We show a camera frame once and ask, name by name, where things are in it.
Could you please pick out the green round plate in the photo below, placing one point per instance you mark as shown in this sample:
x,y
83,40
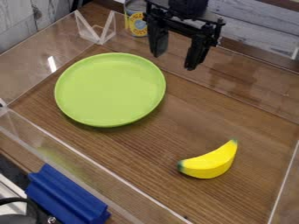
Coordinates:
x,y
109,89

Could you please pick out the blue plastic block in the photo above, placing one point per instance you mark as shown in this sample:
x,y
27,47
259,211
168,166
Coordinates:
x,y
64,199

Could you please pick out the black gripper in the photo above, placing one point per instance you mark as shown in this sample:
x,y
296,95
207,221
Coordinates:
x,y
185,17

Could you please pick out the clear acrylic triangle bracket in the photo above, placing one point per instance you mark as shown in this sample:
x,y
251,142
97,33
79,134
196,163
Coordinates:
x,y
95,33

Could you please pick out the clear acrylic tray wall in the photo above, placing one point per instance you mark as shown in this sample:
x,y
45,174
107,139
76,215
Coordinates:
x,y
35,145

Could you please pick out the yellow toy banana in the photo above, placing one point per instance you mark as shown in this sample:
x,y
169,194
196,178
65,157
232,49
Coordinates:
x,y
212,164

